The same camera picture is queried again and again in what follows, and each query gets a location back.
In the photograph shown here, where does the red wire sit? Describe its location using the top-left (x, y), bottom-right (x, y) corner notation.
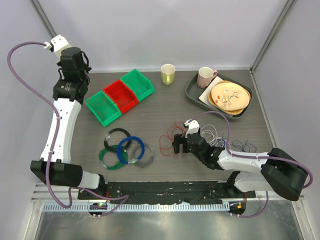
top-left (159, 120), bottom-right (189, 156)
top-left (85, 72), bottom-right (115, 118)

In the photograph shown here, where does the white wire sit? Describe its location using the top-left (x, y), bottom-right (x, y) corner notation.
top-left (198, 123), bottom-right (229, 151)

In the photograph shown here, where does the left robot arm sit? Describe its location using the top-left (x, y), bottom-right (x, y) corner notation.
top-left (30, 47), bottom-right (107, 200)

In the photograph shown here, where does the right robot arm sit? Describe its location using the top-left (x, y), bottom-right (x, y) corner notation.
top-left (172, 132), bottom-right (311, 201)

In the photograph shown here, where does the white napkin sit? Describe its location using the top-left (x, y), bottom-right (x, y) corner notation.
top-left (198, 76), bottom-right (223, 106)

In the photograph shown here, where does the dark grey tray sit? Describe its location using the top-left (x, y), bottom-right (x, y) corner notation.
top-left (184, 73), bottom-right (253, 121)

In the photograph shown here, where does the lower wooden plate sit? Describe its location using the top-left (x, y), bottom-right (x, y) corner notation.
top-left (207, 80), bottom-right (252, 116)

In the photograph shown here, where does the near green bin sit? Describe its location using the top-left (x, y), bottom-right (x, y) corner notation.
top-left (84, 90), bottom-right (122, 127)

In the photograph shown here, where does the green bin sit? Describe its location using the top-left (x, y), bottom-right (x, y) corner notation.
top-left (120, 69), bottom-right (155, 102)
top-left (84, 90), bottom-right (122, 127)

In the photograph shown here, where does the bird pattern plate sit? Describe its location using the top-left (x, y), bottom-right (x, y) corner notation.
top-left (210, 82), bottom-right (251, 111)

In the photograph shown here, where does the red bin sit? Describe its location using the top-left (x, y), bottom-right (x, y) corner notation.
top-left (103, 79), bottom-right (139, 114)

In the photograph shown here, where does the far green bin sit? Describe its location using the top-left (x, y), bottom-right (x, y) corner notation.
top-left (120, 69), bottom-right (155, 102)

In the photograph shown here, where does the yellow-green mug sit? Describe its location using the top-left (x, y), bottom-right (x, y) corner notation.
top-left (160, 63), bottom-right (176, 86)

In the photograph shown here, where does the pink mug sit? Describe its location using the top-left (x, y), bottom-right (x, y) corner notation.
top-left (197, 66), bottom-right (218, 89)

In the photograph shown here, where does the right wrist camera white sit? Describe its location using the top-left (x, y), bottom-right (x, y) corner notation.
top-left (183, 119), bottom-right (200, 138)

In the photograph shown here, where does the grey wire coil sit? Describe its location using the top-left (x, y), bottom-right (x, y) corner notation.
top-left (131, 144), bottom-right (155, 169)

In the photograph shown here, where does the blue loose wire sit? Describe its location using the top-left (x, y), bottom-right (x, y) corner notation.
top-left (217, 137), bottom-right (258, 154)

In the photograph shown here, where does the blue wire coil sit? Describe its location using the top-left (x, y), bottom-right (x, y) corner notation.
top-left (116, 136), bottom-right (146, 165)

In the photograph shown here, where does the slotted cable duct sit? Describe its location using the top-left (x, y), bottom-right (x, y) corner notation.
top-left (42, 201), bottom-right (230, 213)

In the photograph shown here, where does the green wire coil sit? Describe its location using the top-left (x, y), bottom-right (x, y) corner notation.
top-left (98, 144), bottom-right (128, 171)

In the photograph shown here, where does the black wire coil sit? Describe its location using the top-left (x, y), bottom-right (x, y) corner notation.
top-left (103, 127), bottom-right (132, 152)

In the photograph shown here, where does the left aluminium frame post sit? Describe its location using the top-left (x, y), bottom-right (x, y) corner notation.
top-left (29, 0), bottom-right (57, 38)

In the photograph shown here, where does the aluminium frame post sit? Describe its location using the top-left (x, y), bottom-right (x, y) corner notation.
top-left (29, 0), bottom-right (57, 38)
top-left (250, 0), bottom-right (297, 74)

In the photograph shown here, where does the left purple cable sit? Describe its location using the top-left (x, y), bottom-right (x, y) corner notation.
top-left (6, 41), bottom-right (130, 217)

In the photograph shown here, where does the purple cable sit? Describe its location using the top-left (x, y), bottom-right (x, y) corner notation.
top-left (187, 110), bottom-right (314, 218)
top-left (6, 41), bottom-right (130, 217)

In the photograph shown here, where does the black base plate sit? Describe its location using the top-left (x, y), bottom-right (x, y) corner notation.
top-left (94, 181), bottom-right (256, 205)

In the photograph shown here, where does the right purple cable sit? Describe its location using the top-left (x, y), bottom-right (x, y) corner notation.
top-left (187, 110), bottom-right (314, 218)

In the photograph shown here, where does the right aluminium frame post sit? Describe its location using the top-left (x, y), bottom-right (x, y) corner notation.
top-left (250, 0), bottom-right (297, 74)

